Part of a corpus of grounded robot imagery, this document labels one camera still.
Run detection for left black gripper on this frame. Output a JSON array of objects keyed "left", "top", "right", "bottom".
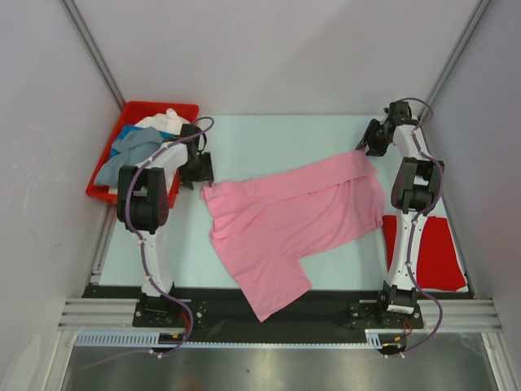
[{"left": 179, "top": 152, "right": 213, "bottom": 190}]

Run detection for pink t shirt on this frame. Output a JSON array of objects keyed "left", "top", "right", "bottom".
[{"left": 201, "top": 151, "right": 385, "bottom": 322}]

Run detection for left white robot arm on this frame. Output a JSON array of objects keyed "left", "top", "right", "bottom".
[{"left": 116, "top": 121, "right": 214, "bottom": 327}]

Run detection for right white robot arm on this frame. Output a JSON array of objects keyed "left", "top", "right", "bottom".
[{"left": 356, "top": 98, "right": 444, "bottom": 327}]

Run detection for white t shirt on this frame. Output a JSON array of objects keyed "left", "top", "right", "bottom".
[{"left": 134, "top": 108, "right": 190, "bottom": 135}]

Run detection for grey t shirt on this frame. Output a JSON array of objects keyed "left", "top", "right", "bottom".
[{"left": 94, "top": 127, "right": 164, "bottom": 187}]

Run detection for red plastic bin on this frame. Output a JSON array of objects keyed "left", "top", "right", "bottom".
[{"left": 85, "top": 101, "right": 199, "bottom": 204}]

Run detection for red folded t shirt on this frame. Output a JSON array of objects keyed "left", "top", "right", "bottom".
[{"left": 382, "top": 214, "right": 469, "bottom": 292}]

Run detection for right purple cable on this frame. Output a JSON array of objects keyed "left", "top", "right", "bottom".
[{"left": 386, "top": 97, "right": 445, "bottom": 358}]

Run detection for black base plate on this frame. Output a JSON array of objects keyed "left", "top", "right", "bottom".
[{"left": 81, "top": 285, "right": 475, "bottom": 343}]

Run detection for right aluminium corner post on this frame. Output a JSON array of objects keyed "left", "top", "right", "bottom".
[{"left": 426, "top": 0, "right": 495, "bottom": 108}]

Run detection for aluminium corner post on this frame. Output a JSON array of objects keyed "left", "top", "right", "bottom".
[
  {"left": 59, "top": 0, "right": 126, "bottom": 111},
  {"left": 426, "top": 0, "right": 495, "bottom": 108}
]

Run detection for aluminium frame rail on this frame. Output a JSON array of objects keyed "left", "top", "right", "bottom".
[{"left": 58, "top": 298, "right": 502, "bottom": 333}]

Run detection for right slotted cable duct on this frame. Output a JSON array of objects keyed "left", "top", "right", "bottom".
[{"left": 365, "top": 329, "right": 407, "bottom": 348}]

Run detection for slotted cable duct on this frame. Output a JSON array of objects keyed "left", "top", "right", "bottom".
[
  {"left": 365, "top": 329, "right": 407, "bottom": 348},
  {"left": 75, "top": 331, "right": 192, "bottom": 348}
]

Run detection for left slotted cable duct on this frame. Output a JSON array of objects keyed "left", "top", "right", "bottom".
[{"left": 75, "top": 331, "right": 192, "bottom": 348}]

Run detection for left aluminium corner post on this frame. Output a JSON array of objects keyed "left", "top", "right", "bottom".
[{"left": 59, "top": 0, "right": 126, "bottom": 111}]

